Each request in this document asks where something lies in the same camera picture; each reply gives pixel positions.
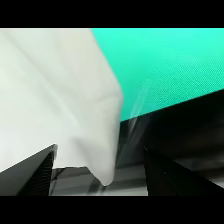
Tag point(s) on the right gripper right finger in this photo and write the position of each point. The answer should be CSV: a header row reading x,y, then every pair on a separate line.
x,y
170,180

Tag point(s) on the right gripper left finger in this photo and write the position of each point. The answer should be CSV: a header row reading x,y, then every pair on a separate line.
x,y
31,176

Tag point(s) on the white garment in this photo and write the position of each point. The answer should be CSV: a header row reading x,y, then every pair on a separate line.
x,y
56,100

